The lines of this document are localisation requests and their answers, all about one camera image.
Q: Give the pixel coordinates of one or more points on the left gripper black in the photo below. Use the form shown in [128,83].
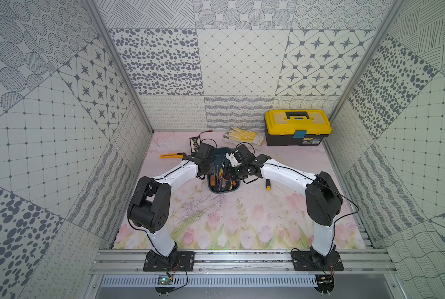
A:
[210,164]

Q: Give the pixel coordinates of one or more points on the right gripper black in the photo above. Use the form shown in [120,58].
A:
[229,171]

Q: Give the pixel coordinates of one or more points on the teal plastic storage tray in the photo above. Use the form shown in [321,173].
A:
[219,179]

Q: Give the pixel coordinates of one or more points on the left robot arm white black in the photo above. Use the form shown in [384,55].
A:
[149,207]

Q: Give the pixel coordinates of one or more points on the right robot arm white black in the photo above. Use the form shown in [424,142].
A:
[323,200]

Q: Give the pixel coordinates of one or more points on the orange utility knife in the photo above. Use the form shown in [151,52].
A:
[173,155]

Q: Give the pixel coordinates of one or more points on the yellow work gloves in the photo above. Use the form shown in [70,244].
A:
[236,136]

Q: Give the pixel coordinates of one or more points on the yellow black toolbox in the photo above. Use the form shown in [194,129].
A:
[296,127]

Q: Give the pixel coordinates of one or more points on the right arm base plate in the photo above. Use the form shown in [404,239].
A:
[306,261]

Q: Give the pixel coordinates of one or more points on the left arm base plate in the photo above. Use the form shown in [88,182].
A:
[179,261]

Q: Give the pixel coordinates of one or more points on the aluminium rail frame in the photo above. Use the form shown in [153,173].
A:
[275,261]

